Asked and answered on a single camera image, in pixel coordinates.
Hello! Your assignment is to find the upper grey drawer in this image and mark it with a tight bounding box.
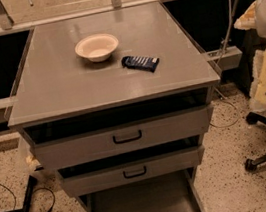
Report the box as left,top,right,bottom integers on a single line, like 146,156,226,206
33,104,214,170

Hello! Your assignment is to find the white paper bowl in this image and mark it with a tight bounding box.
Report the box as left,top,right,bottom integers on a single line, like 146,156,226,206
75,34,119,63

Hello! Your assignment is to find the lower grey drawer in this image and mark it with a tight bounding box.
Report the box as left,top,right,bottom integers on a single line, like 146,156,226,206
60,145,204,197

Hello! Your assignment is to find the blue rxbar blueberry wrapper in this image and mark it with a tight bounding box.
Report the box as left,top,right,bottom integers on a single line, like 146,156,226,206
121,56,160,73

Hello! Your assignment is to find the grey drawer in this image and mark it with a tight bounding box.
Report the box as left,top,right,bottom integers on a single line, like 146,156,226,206
60,145,204,197
33,104,214,170

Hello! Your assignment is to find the grey drawer cabinet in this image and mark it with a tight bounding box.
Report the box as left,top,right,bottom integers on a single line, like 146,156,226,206
8,2,219,212

